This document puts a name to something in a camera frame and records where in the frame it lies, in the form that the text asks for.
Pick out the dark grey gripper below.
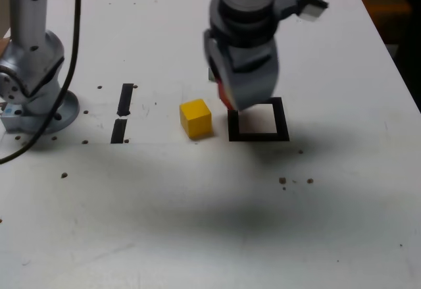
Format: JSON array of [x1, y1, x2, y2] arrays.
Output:
[[203, 30, 281, 111]]

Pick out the red cube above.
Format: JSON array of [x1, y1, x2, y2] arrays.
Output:
[[216, 80, 236, 109]]

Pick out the yellow cube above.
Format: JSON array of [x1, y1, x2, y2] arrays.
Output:
[[179, 98, 214, 140]]

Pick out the black tape square outline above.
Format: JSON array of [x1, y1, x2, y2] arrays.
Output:
[[227, 97, 290, 143]]

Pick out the black tape strip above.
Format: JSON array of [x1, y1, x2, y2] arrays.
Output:
[[111, 83, 135, 144]]

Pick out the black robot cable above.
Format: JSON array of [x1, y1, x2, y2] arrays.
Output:
[[0, 0, 83, 165]]

